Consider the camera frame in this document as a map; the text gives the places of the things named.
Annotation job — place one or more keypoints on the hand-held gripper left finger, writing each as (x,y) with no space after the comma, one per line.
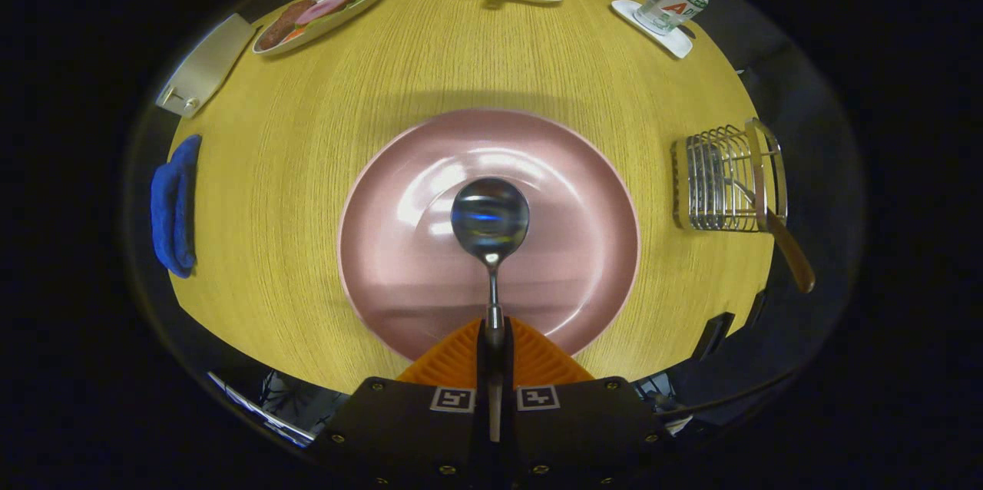
(415,436)

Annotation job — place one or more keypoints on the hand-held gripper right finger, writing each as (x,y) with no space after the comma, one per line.
(576,436)

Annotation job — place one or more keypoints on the white square coaster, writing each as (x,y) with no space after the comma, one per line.
(676,44)

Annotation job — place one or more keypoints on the pink plate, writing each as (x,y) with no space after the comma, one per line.
(399,259)

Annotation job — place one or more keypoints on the white bottle with green label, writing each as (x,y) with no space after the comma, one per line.
(676,6)

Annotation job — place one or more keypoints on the blue cloth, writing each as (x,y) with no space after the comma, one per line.
(173,213)

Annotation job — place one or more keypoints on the round plate with food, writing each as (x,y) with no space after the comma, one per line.
(322,10)

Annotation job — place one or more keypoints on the white toaster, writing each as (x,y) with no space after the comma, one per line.
(207,64)

